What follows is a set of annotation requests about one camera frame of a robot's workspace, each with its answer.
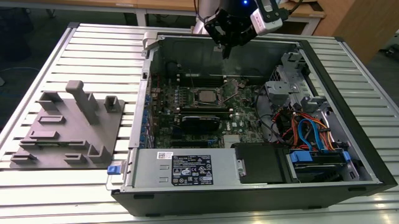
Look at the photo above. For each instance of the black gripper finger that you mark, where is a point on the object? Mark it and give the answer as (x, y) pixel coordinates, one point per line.
(221, 28)
(245, 33)

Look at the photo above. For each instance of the silver CPU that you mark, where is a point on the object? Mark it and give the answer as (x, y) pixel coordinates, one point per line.
(207, 95)

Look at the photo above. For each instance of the CPU socket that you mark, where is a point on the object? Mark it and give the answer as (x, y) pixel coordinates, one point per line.
(197, 95)

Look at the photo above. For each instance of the black RAM slot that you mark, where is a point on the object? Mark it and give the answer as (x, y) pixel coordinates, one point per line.
(202, 114)
(202, 107)
(202, 111)

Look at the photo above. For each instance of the wooden desk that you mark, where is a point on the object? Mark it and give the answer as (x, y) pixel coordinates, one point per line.
(309, 11)

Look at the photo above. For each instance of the grey metal disk bay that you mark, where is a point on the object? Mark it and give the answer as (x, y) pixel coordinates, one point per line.
(278, 89)

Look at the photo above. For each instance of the green motherboard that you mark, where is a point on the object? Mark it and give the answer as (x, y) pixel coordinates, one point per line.
(246, 116)

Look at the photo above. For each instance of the wooden cabinet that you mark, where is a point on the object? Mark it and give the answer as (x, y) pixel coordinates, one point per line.
(368, 23)

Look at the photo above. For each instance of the black graphics card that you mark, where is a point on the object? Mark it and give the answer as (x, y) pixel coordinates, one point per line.
(199, 123)

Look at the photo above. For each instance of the silver chipset heatsink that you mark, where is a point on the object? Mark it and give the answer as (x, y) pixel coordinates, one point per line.
(233, 138)

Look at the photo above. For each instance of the hard disk in blue carrier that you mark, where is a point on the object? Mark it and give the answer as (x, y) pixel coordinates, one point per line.
(301, 156)

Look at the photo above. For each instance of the black plastic drive shroud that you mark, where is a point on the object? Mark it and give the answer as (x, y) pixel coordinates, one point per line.
(262, 163)

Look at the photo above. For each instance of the silver power supply unit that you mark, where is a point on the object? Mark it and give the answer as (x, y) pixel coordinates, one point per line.
(150, 168)

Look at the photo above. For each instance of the grey parts rack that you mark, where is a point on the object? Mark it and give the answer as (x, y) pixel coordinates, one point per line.
(71, 130)

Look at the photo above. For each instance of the blue case latch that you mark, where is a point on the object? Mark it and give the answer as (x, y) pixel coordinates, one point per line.
(113, 170)

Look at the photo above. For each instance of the black PC case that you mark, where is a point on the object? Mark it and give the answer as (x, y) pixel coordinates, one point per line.
(218, 203)

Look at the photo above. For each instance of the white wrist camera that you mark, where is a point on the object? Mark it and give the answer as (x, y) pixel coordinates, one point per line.
(265, 23)

